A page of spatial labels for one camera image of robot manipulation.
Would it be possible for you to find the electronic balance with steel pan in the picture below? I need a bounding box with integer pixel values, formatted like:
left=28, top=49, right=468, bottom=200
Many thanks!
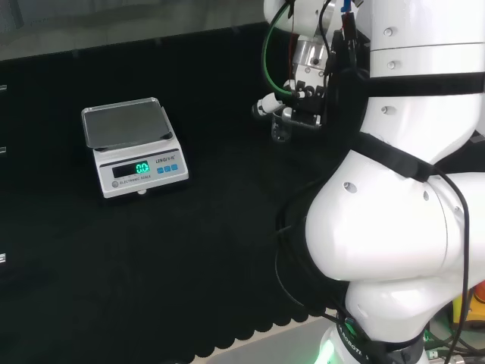
left=80, top=96, right=190, bottom=200

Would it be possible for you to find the small clear glass beaker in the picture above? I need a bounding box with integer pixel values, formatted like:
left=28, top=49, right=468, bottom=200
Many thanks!
left=270, top=111, right=293, bottom=143

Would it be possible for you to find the black bench cloth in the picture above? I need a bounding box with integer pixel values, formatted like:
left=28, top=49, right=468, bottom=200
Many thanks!
left=0, top=20, right=485, bottom=364

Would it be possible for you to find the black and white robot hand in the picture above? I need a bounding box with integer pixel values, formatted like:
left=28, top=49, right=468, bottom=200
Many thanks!
left=252, top=64, right=331, bottom=130

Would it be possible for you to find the yellow stop button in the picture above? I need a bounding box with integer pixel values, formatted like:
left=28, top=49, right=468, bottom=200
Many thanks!
left=451, top=279, right=485, bottom=331

